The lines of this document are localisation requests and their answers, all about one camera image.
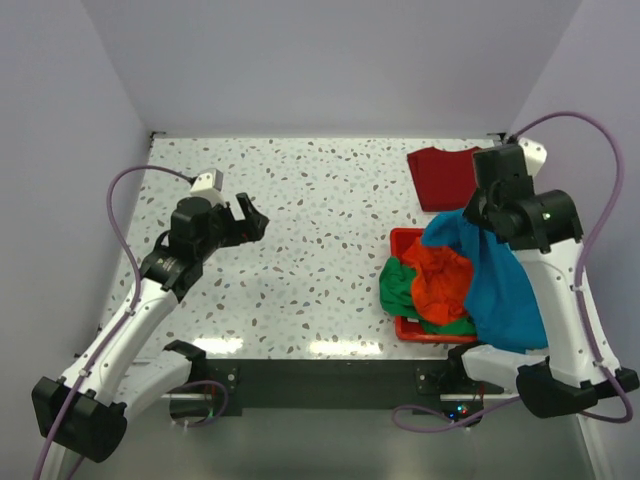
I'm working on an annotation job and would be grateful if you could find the blue t shirt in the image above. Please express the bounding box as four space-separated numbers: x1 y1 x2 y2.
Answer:
422 210 548 353

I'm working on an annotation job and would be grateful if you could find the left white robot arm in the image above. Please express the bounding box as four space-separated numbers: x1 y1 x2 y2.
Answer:
32 193 269 463

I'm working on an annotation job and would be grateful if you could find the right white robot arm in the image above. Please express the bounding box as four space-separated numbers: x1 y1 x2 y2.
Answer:
445 140 639 418

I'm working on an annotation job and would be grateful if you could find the folded dark red t shirt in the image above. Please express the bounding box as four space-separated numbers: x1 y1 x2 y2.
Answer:
407 147 479 213

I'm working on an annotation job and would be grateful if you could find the orange t shirt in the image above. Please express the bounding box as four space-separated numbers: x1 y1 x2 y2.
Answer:
401 239 474 327

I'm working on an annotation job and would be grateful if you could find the green t shirt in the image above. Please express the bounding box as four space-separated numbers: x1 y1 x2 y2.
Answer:
379 257 476 336

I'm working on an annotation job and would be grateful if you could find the red plastic bin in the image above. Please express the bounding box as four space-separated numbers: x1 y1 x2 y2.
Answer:
388 227 480 345

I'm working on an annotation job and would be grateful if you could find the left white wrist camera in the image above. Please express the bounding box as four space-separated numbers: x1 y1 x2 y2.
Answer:
189 169 225 207

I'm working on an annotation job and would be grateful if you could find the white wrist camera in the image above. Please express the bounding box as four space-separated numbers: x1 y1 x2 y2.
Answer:
189 169 225 207
517 137 547 178

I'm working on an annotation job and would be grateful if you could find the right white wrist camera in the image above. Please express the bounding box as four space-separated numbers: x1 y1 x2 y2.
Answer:
517 137 547 178

